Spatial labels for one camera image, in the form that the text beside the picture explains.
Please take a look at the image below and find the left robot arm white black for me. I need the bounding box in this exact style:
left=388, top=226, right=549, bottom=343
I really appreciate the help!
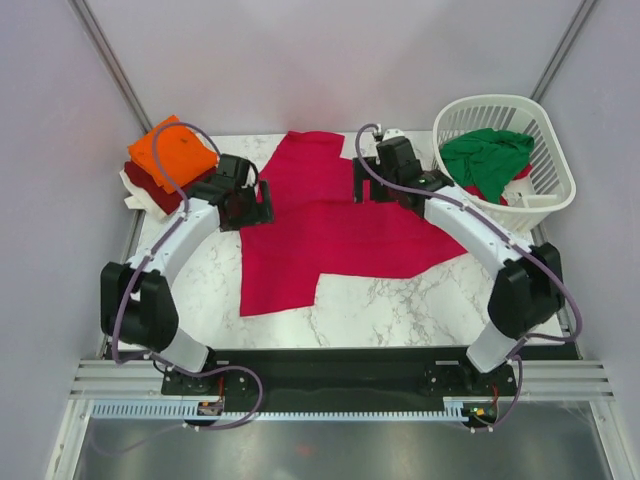
left=100, top=154, right=274, bottom=393

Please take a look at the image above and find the red garment under green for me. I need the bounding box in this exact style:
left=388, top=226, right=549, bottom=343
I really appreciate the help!
left=464, top=167, right=534, bottom=207

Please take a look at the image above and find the pink red t shirt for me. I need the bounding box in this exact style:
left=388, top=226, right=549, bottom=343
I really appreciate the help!
left=240, top=131, right=466, bottom=316

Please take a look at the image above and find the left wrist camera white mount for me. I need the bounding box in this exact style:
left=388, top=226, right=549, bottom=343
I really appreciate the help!
left=244, top=171, right=258, bottom=188

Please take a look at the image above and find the folded dark red t shirt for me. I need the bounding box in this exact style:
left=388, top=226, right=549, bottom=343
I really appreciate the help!
left=123, top=160, right=211, bottom=215

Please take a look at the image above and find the folded orange t shirt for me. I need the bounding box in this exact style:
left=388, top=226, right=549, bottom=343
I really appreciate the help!
left=128, top=115, right=218, bottom=193

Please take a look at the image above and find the white plastic laundry basket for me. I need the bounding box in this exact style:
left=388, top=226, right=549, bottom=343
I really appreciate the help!
left=432, top=94, right=576, bottom=233

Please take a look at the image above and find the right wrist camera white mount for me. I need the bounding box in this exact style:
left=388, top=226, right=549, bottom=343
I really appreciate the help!
left=373, top=124, right=405, bottom=143

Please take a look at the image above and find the green t shirt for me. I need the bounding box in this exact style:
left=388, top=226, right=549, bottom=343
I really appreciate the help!
left=439, top=128, right=535, bottom=206

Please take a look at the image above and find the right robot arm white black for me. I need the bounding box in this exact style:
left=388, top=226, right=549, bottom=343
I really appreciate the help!
left=354, top=131, right=566, bottom=394

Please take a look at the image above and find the white slotted cable duct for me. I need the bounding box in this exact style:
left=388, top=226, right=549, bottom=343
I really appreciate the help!
left=91, top=400, right=490, bottom=421

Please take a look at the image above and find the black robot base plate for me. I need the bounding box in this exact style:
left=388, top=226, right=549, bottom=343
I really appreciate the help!
left=161, top=347, right=516, bottom=411

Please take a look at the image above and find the aluminium frame rail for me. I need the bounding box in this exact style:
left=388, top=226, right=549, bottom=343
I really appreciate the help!
left=71, top=360, right=614, bottom=402

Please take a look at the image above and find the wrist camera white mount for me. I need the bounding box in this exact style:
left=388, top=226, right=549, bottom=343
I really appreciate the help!
left=244, top=171, right=258, bottom=188
left=373, top=124, right=405, bottom=143

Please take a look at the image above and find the folded white t shirt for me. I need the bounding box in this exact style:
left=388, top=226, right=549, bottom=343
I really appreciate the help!
left=119, top=170, right=168, bottom=221

